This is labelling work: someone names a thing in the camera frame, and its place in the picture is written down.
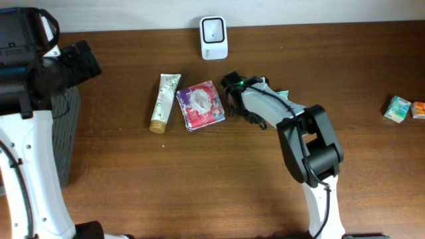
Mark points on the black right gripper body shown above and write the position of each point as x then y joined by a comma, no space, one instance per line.
252,117

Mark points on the red purple pad package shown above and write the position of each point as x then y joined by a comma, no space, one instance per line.
200,105

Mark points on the teal wet wipes pack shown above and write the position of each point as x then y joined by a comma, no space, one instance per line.
283,94

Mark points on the white Pantene tube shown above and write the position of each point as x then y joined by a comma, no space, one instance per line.
162,109

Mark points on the green tissue pack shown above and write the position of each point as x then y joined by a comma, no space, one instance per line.
397,109

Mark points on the orange tissue pack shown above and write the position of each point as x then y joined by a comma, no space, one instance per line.
418,110

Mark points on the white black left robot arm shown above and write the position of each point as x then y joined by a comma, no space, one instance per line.
33,70

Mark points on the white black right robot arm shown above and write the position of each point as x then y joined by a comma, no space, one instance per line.
311,150

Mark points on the white barcode scanner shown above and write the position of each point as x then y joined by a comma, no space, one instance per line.
213,36

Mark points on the dark grey plastic basket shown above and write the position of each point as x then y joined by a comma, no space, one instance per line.
66,109

